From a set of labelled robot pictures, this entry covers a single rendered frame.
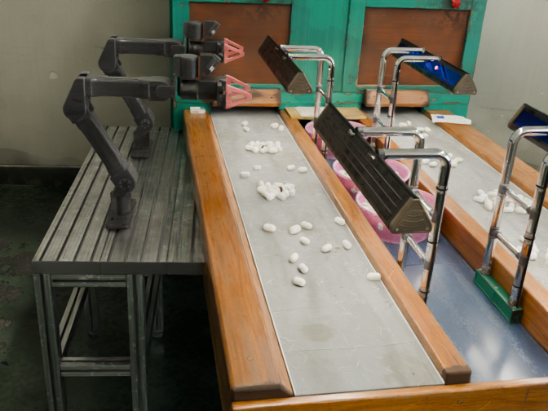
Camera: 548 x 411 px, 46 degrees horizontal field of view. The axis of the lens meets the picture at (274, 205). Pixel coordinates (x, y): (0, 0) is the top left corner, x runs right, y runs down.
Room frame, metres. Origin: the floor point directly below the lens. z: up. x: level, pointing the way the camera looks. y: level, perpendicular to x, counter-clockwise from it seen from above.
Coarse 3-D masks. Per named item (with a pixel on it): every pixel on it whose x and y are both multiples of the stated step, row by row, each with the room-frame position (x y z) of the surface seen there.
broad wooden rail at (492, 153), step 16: (432, 112) 2.89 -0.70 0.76; (448, 112) 2.91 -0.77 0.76; (448, 128) 2.67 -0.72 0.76; (464, 128) 2.67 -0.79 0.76; (464, 144) 2.50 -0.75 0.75; (480, 144) 2.46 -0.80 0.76; (496, 144) 2.47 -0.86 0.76; (496, 160) 2.29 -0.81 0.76; (512, 176) 2.13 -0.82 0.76; (528, 176) 2.13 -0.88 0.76; (528, 192) 2.02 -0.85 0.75
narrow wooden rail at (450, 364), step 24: (288, 120) 2.64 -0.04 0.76; (312, 144) 2.34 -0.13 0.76; (312, 168) 2.14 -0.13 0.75; (336, 192) 1.89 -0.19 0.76; (360, 216) 1.72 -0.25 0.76; (360, 240) 1.58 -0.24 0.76; (384, 264) 1.44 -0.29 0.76; (408, 288) 1.33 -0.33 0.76; (408, 312) 1.23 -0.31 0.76; (432, 336) 1.15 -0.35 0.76; (432, 360) 1.09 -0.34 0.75; (456, 360) 1.07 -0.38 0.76
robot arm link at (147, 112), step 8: (120, 64) 2.45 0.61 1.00; (104, 72) 2.39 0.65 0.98; (112, 72) 2.39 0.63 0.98; (120, 72) 2.40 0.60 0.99; (128, 104) 2.41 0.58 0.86; (136, 104) 2.41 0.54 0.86; (144, 104) 2.45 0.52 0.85; (136, 112) 2.40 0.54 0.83; (144, 112) 2.41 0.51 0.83; (136, 120) 2.40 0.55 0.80; (152, 120) 2.42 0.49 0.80
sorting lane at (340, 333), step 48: (240, 144) 2.37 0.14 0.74; (288, 144) 2.40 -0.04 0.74; (240, 192) 1.90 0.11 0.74; (288, 240) 1.60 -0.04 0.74; (336, 240) 1.61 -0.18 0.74; (288, 288) 1.34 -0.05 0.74; (336, 288) 1.36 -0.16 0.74; (384, 288) 1.37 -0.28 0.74; (288, 336) 1.15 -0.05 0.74; (336, 336) 1.16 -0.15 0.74; (384, 336) 1.17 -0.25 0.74; (336, 384) 1.00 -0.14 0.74; (384, 384) 1.01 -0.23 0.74; (432, 384) 1.02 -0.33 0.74
